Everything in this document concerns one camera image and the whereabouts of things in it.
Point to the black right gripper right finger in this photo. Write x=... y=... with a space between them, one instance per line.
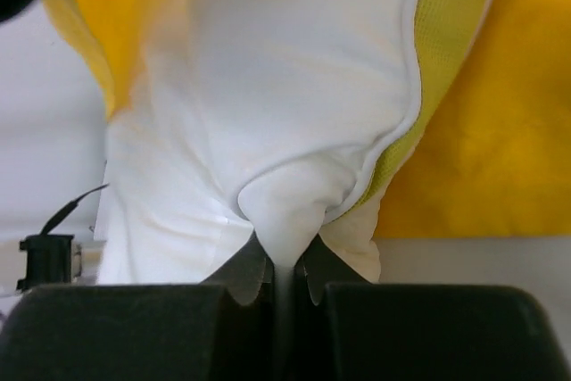
x=349 y=329

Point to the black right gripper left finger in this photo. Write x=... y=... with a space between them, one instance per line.
x=217 y=330

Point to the white pillow with yellow edge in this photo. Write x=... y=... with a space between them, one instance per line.
x=281 y=119

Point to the yellow pillowcase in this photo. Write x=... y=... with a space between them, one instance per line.
x=489 y=154

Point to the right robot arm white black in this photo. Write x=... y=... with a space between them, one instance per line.
x=44 y=260

